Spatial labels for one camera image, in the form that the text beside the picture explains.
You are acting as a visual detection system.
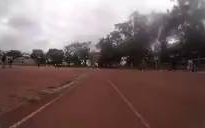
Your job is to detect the low building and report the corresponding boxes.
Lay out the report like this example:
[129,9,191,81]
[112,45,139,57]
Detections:
[85,51,103,68]

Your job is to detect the red running track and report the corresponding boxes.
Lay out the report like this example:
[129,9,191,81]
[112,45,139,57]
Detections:
[0,65,205,128]

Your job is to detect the white painted lane lines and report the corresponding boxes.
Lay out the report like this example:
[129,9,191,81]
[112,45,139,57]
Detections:
[9,68,152,128]

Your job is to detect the row of trees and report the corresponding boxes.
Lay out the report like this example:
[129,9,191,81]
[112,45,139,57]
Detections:
[0,0,205,69]

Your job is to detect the pale concrete kerb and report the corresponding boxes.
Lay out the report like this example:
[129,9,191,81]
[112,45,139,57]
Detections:
[0,73,88,114]

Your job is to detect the group of people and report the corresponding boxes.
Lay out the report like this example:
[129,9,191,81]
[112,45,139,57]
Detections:
[0,54,15,70]

